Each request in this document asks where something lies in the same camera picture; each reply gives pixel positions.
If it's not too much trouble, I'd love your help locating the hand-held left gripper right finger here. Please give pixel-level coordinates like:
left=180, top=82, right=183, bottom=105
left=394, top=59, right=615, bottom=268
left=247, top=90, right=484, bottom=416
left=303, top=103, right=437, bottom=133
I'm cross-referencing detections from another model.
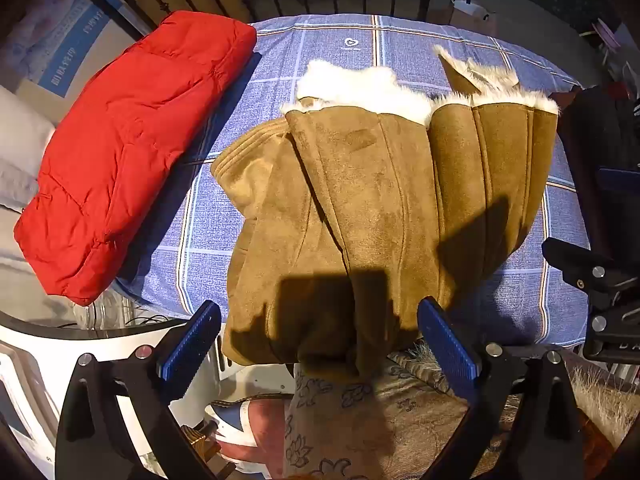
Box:
left=417, top=296, right=586, bottom=480

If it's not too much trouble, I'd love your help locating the shaggy beige fur cloth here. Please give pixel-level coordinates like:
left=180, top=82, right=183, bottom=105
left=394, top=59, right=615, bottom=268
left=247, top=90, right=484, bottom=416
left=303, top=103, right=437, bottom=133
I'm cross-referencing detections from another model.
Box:
left=567, top=360, right=636, bottom=448

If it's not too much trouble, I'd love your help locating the brown suede fur-lined coat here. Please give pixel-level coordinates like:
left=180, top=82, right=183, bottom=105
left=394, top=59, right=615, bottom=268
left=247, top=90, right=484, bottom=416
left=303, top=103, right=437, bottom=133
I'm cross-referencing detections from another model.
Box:
left=210, top=45, right=560, bottom=378

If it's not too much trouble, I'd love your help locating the red white plastic object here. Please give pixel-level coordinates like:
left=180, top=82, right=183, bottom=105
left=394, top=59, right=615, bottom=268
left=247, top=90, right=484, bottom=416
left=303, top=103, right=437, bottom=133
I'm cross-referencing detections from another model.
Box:
left=207, top=394, right=293, bottom=468

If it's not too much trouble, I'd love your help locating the blue white cardboard box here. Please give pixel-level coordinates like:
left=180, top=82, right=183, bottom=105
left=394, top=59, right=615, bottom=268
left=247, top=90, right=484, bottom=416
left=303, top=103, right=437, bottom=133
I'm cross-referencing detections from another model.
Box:
left=0, top=0, right=131, bottom=101

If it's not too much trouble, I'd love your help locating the red down jacket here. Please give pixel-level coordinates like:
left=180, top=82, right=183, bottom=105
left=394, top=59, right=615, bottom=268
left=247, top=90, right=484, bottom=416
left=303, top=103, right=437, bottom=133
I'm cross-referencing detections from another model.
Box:
left=13, top=10, right=258, bottom=307

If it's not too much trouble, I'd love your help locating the beige floral cloth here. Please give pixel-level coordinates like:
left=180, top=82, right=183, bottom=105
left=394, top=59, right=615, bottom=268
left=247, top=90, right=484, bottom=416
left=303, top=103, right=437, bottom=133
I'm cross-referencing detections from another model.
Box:
left=282, top=340, right=576, bottom=480

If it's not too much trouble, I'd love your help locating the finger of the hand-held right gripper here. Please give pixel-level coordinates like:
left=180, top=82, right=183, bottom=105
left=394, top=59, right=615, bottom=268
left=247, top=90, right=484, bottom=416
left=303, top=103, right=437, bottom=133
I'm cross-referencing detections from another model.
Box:
left=541, top=237, right=640, bottom=311
left=596, top=166, right=640, bottom=195

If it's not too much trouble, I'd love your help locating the blue plaid blanket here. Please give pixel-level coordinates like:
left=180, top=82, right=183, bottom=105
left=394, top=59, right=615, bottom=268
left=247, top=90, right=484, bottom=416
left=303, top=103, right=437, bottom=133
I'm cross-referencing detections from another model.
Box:
left=112, top=14, right=591, bottom=348

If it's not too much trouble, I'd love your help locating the grey pillow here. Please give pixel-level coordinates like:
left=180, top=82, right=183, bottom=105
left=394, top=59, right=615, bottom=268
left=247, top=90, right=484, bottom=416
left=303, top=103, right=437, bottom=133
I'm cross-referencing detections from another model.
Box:
left=0, top=85, right=56, bottom=211

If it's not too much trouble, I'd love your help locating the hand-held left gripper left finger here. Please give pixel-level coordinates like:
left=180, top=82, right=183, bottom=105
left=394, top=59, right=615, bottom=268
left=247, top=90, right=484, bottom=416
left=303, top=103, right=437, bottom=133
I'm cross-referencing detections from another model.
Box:
left=55, top=300, right=223, bottom=480

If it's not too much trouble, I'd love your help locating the pink chair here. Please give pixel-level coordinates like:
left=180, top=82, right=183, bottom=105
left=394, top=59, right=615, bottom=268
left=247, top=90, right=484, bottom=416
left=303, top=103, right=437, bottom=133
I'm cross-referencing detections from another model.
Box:
left=592, top=17, right=632, bottom=67

